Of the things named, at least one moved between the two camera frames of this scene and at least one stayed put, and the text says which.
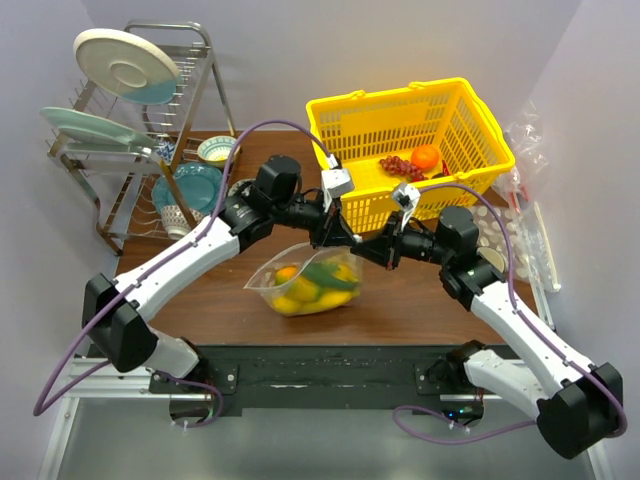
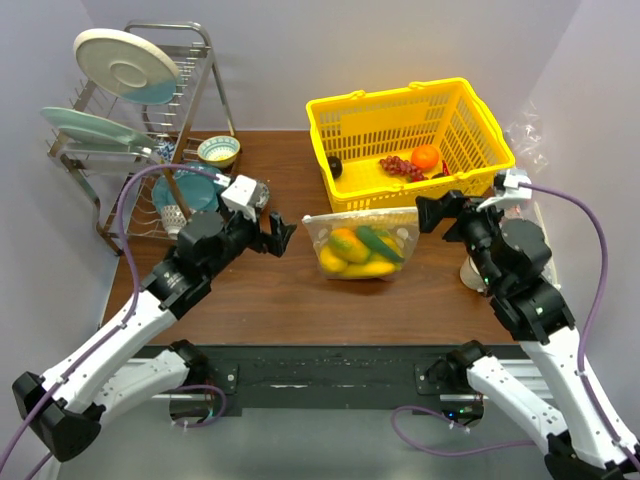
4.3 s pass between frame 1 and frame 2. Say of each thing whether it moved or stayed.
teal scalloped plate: stayed
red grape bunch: stayed
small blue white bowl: stayed
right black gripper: moved
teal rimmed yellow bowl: stayed
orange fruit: stayed
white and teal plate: stayed
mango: moved
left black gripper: moved
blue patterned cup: stayed
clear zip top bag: moved
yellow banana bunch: moved
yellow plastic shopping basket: stayed
